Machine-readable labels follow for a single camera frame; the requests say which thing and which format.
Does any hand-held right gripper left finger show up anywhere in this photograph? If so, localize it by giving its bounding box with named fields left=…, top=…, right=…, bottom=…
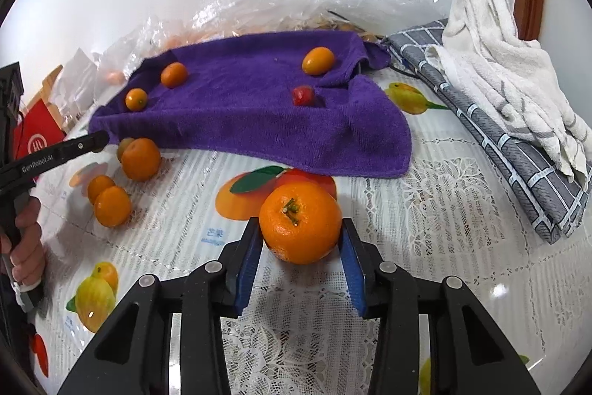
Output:
left=58, top=217, right=264, bottom=395

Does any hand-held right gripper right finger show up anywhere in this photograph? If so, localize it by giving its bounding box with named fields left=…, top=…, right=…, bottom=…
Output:
left=340, top=217, right=542, bottom=395

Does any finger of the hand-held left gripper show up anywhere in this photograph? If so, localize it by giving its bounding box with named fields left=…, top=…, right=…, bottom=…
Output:
left=55, top=131, right=110, bottom=161

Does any small yellow-green fruit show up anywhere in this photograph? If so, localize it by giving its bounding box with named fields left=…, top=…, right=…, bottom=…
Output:
left=117, top=138, right=135, bottom=164

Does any small mandarin orange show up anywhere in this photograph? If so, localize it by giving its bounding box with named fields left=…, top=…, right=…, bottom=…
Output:
left=125, top=88, right=149, bottom=112
left=87, top=175, right=116, bottom=205
left=160, top=62, right=189, bottom=89

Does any large mandarin orange with stem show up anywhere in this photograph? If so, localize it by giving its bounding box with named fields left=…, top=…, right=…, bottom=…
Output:
left=258, top=181, right=343, bottom=265

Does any purple towel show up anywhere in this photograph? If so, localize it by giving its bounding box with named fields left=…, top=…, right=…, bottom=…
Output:
left=88, top=30, right=412, bottom=179

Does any small red fruit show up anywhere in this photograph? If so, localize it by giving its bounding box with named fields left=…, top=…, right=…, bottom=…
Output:
left=292, top=85, right=316, bottom=106

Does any orange kumquat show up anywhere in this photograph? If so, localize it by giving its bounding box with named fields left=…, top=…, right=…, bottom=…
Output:
left=302, top=46, right=336, bottom=76

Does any person's left hand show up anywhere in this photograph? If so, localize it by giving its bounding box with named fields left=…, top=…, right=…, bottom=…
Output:
left=0, top=198, right=48, bottom=285

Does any red paper bag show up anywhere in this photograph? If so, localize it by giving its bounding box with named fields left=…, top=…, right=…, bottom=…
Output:
left=14, top=99, right=65, bottom=160

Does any white plastic bag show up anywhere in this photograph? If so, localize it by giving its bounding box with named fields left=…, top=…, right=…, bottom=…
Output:
left=60, top=47, right=109, bottom=123

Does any fruit-printed lace tablecloth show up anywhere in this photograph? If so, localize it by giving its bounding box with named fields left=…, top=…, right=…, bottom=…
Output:
left=18, top=62, right=592, bottom=395

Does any clear plastic bag of oranges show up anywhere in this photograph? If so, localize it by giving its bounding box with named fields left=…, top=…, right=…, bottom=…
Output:
left=99, top=13, right=195, bottom=86

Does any grey checkered cloth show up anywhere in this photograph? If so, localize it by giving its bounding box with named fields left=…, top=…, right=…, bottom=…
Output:
left=381, top=19, right=592, bottom=245

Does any white striped towel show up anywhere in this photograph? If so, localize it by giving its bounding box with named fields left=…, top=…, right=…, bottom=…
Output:
left=425, top=0, right=592, bottom=192

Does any clear plastic bag of longans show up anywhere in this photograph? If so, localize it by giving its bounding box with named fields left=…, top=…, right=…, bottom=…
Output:
left=305, top=0, right=451, bottom=41

